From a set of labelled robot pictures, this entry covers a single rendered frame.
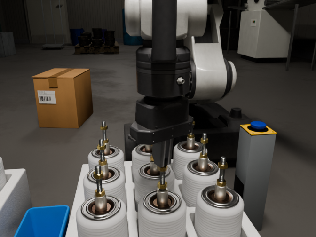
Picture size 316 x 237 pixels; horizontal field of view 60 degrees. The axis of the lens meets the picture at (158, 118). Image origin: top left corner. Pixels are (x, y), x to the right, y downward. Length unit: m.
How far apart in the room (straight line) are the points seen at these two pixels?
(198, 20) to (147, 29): 0.07
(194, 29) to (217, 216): 0.34
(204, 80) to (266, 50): 3.61
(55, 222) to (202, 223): 0.43
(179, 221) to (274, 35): 4.12
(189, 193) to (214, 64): 0.45
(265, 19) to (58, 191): 3.86
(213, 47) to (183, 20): 0.56
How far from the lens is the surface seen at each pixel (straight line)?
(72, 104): 1.62
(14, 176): 0.87
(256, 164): 0.79
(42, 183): 1.17
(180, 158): 0.76
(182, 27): 0.42
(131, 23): 0.42
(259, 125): 0.76
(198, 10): 0.42
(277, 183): 1.17
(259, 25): 4.40
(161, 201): 0.55
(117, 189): 0.64
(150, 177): 0.63
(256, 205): 0.86
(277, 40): 4.55
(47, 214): 0.83
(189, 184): 0.66
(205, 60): 0.94
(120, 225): 0.55
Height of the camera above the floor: 0.58
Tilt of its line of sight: 19 degrees down
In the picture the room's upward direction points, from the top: straight up
